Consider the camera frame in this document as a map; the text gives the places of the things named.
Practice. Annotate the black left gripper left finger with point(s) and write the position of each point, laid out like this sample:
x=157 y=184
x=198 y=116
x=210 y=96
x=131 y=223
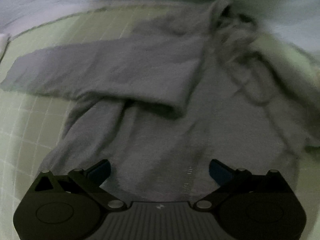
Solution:
x=78 y=189

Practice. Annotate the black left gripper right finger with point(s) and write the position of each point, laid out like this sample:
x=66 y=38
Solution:
x=241 y=188

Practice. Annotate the grey hooded sweatshirt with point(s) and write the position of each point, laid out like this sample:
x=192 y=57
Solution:
x=194 y=85

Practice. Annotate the green grid bed sheet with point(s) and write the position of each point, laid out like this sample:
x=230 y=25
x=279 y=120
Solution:
x=31 y=126

